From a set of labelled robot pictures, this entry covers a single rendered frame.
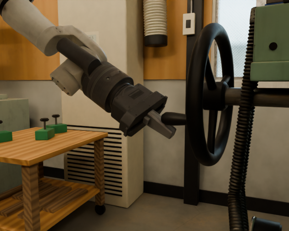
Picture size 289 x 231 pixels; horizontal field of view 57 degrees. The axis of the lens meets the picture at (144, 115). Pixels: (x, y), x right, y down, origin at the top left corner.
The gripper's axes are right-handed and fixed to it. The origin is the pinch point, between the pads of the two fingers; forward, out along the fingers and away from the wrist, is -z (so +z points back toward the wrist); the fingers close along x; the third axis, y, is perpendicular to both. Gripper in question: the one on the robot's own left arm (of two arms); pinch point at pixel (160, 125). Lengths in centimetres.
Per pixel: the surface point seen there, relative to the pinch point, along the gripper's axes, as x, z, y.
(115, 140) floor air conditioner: -56, 53, -101
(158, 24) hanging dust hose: -104, 70, -40
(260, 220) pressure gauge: 12.7, -20.3, 11.3
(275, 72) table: -7.8, -11.9, 16.5
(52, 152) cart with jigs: -7, 49, -66
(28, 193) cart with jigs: 10, 43, -72
